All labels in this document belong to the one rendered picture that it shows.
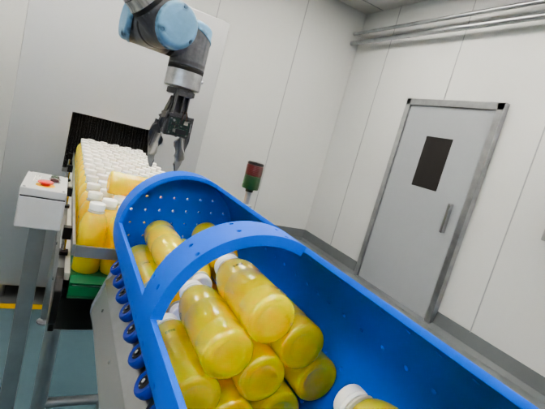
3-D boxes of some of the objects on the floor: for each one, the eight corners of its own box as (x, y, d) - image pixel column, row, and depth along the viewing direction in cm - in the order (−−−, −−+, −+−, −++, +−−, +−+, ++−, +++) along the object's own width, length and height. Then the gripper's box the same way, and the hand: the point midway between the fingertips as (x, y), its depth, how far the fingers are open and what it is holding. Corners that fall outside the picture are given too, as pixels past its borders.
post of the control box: (-26, 540, 120) (30, 218, 105) (-24, 527, 124) (32, 214, 109) (-10, 536, 122) (48, 221, 107) (-8, 524, 126) (49, 217, 111)
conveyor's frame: (-7, 584, 111) (51, 279, 98) (38, 304, 254) (64, 164, 240) (167, 544, 134) (234, 291, 120) (119, 307, 277) (147, 179, 263)
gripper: (160, 82, 97) (142, 169, 100) (210, 97, 103) (190, 178, 106) (154, 83, 104) (137, 163, 108) (200, 96, 110) (183, 172, 114)
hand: (162, 164), depth 109 cm, fingers open, 6 cm apart
